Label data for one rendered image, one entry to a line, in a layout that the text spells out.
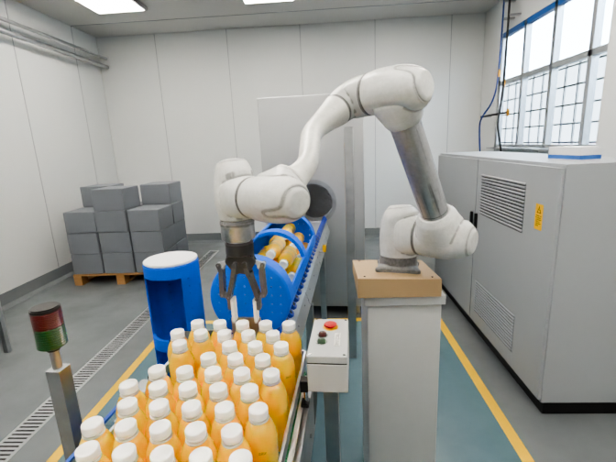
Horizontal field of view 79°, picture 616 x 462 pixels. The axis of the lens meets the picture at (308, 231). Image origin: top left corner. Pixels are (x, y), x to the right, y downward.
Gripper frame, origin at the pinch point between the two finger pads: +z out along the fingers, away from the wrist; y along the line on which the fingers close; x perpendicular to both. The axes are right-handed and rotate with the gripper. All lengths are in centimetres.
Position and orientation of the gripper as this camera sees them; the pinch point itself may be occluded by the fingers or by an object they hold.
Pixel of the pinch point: (245, 311)
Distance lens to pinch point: 108.0
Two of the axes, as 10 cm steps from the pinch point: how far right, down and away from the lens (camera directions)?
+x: -1.2, 2.3, -9.7
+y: -9.9, 0.2, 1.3
